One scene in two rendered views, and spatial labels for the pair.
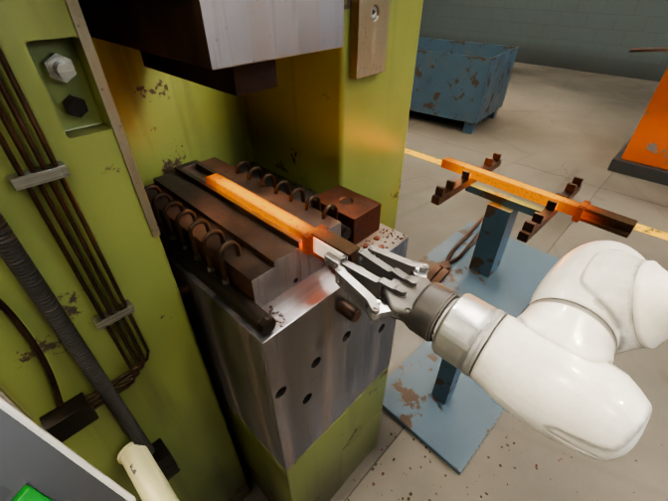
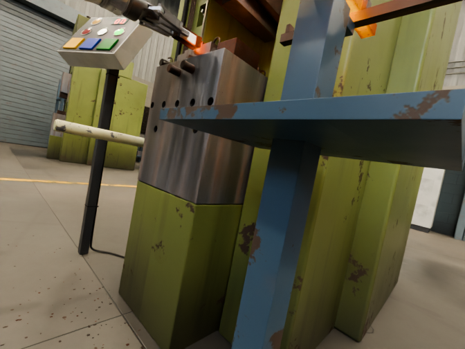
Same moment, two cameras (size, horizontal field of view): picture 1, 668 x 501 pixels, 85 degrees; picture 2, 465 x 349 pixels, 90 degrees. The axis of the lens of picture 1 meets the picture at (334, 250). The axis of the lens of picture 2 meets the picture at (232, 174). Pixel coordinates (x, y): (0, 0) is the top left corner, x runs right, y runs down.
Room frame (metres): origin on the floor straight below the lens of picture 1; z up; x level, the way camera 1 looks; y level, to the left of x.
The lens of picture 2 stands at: (0.69, -0.82, 0.61)
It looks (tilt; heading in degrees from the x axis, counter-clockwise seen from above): 3 degrees down; 89
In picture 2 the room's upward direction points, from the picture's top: 11 degrees clockwise
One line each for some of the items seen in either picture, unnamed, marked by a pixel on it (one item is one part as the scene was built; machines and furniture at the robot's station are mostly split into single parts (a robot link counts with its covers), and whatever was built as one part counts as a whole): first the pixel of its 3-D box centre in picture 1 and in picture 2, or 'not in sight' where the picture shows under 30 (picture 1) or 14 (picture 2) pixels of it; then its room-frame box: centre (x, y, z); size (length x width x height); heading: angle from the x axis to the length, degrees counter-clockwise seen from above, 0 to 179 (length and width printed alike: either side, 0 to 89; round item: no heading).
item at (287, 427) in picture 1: (264, 294); (230, 141); (0.67, 0.18, 0.69); 0.56 x 0.38 x 0.45; 46
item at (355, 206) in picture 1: (345, 214); (237, 59); (0.65, -0.02, 0.95); 0.12 x 0.09 x 0.07; 46
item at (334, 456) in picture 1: (280, 393); (210, 246); (0.67, 0.18, 0.23); 0.56 x 0.38 x 0.47; 46
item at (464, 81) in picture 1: (441, 82); not in sight; (4.39, -1.22, 0.36); 1.21 x 0.81 x 0.72; 52
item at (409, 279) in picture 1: (384, 272); (165, 21); (0.41, -0.08, 0.99); 0.11 x 0.01 x 0.04; 41
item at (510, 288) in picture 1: (482, 270); (298, 137); (0.79, -0.43, 0.67); 0.40 x 0.30 x 0.02; 134
